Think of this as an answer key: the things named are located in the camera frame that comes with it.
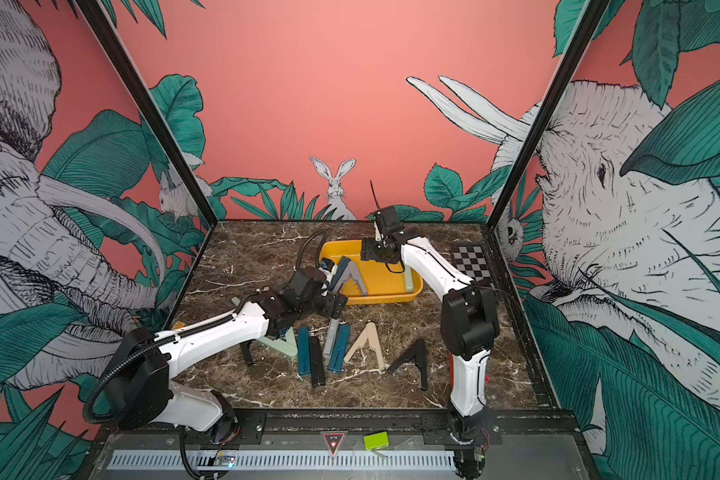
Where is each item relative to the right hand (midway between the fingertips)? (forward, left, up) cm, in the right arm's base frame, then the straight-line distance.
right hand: (369, 248), depth 93 cm
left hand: (-15, +8, -1) cm, 17 cm away
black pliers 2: (-27, -15, -16) cm, 35 cm away
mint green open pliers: (-26, +24, -15) cm, 38 cm away
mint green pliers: (-2, -14, -13) cm, 19 cm away
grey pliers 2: (-24, +11, -14) cm, 30 cm away
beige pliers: (-22, -1, -14) cm, 26 cm away
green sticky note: (-50, -2, -14) cm, 52 cm away
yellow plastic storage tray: (-3, -5, -14) cm, 15 cm away
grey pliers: (+2, +6, -13) cm, 15 cm away
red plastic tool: (-39, -18, +6) cm, 44 cm away
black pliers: (-31, +15, -13) cm, 37 cm away
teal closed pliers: (-28, +19, -14) cm, 36 cm away
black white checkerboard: (+6, -37, -14) cm, 40 cm away
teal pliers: (+6, +9, -14) cm, 17 cm away
